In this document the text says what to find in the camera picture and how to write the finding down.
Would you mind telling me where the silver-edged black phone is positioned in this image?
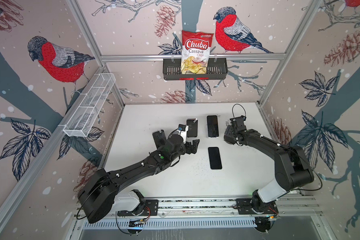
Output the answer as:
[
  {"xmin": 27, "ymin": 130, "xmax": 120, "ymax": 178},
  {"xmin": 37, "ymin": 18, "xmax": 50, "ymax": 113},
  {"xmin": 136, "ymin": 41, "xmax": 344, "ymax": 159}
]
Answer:
[{"xmin": 207, "ymin": 115, "xmax": 219, "ymax": 138}]

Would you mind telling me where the purple-edged black phone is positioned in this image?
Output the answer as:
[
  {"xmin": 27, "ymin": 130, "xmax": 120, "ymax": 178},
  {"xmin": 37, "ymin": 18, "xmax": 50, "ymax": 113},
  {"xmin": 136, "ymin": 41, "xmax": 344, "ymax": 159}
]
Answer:
[{"xmin": 186, "ymin": 119, "xmax": 198, "ymax": 138}]

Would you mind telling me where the green-edged black phone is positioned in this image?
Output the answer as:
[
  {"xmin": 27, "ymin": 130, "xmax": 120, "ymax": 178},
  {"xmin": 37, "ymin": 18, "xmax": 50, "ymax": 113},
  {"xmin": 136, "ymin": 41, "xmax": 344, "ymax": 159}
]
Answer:
[{"xmin": 208, "ymin": 147, "xmax": 223, "ymax": 170}]

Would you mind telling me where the blue-edged phone with sticker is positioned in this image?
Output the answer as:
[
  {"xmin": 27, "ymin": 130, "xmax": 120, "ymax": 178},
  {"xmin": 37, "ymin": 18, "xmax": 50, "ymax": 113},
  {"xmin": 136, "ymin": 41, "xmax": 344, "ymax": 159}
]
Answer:
[{"xmin": 152, "ymin": 130, "xmax": 167, "ymax": 149}]

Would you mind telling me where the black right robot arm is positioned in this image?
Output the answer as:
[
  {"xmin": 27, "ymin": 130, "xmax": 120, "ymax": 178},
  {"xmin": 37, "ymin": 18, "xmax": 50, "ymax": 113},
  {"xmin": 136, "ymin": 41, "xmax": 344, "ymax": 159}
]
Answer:
[{"xmin": 224, "ymin": 125, "xmax": 315, "ymax": 213}]

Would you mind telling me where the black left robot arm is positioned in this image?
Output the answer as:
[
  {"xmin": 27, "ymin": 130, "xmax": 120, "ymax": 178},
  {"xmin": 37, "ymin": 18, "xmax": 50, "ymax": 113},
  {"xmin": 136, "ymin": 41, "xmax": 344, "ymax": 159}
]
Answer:
[{"xmin": 78, "ymin": 131, "xmax": 200, "ymax": 224}]

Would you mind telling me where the Chuba cassava chips bag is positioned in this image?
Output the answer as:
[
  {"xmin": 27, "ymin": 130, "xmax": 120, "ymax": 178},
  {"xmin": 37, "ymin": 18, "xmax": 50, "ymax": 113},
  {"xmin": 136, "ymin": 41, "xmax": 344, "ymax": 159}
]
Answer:
[{"xmin": 181, "ymin": 31, "xmax": 214, "ymax": 74}]

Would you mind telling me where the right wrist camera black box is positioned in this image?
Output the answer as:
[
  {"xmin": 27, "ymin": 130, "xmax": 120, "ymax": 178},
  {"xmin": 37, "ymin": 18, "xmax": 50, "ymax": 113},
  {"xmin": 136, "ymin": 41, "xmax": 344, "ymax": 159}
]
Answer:
[{"xmin": 230, "ymin": 116, "xmax": 247, "ymax": 132}]

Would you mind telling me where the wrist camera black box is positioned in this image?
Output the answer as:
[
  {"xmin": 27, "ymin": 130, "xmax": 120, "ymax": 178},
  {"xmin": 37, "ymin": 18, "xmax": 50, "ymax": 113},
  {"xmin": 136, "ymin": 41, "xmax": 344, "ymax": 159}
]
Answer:
[
  {"xmin": 230, "ymin": 116, "xmax": 247, "ymax": 132},
  {"xmin": 178, "ymin": 124, "xmax": 189, "ymax": 133}
]

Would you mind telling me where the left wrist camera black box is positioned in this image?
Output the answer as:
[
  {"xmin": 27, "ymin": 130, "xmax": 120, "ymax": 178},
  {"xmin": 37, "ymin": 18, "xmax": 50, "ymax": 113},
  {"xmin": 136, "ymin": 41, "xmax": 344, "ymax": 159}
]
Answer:
[{"xmin": 178, "ymin": 124, "xmax": 189, "ymax": 133}]

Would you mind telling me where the black camera cable right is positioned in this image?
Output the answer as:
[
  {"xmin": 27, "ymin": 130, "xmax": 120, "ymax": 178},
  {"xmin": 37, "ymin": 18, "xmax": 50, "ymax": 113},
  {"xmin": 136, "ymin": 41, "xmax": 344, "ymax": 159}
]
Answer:
[{"xmin": 231, "ymin": 103, "xmax": 247, "ymax": 121}]

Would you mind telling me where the black wall basket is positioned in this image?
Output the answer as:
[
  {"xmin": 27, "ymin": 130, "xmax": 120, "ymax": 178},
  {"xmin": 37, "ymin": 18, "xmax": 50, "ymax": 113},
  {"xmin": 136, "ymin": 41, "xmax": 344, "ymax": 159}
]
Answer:
[{"xmin": 163, "ymin": 57, "xmax": 228, "ymax": 81}]

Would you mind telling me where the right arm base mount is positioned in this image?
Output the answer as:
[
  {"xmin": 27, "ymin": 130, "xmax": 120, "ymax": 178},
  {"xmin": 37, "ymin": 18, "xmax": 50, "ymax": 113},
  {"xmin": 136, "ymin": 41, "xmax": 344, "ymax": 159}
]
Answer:
[{"xmin": 233, "ymin": 198, "xmax": 279, "ymax": 215}]

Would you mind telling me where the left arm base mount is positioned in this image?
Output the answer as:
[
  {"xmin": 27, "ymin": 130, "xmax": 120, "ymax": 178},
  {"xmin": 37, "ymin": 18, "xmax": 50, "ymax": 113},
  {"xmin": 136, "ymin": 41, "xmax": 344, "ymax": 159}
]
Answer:
[{"xmin": 111, "ymin": 190, "xmax": 159, "ymax": 217}]

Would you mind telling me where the white wire wall basket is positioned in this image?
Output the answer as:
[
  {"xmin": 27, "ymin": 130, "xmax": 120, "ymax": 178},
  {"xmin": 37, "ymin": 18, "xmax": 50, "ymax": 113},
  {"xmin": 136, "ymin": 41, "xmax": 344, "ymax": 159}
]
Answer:
[{"xmin": 63, "ymin": 73, "xmax": 116, "ymax": 138}]

